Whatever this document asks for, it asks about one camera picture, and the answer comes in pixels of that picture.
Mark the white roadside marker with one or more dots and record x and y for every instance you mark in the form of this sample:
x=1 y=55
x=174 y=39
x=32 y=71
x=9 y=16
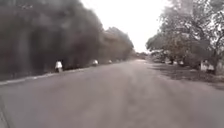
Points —
x=58 y=65
x=95 y=62
x=205 y=65

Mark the grey asphalt road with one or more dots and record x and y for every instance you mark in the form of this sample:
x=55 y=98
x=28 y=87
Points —
x=116 y=96

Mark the dense dark row of trees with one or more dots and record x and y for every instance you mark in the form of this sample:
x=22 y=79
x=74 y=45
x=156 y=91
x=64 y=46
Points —
x=50 y=33

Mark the dirt verge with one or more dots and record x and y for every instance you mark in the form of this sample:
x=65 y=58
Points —
x=186 y=73

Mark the row of leafy trees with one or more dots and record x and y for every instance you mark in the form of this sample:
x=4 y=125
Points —
x=186 y=33

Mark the pale kerb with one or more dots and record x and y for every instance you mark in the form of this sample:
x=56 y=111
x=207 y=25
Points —
x=30 y=78

